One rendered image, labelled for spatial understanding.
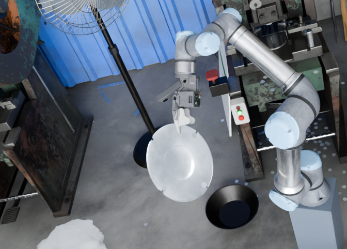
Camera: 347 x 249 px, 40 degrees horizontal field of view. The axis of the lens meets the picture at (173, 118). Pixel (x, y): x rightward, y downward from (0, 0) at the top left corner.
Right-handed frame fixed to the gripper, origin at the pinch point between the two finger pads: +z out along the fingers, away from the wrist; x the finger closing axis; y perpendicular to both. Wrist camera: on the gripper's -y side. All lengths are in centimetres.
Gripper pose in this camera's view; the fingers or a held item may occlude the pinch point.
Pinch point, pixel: (178, 130)
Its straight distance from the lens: 172.7
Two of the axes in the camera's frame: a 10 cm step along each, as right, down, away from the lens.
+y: 8.9, 0.2, -4.6
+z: -0.2, 10.0, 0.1
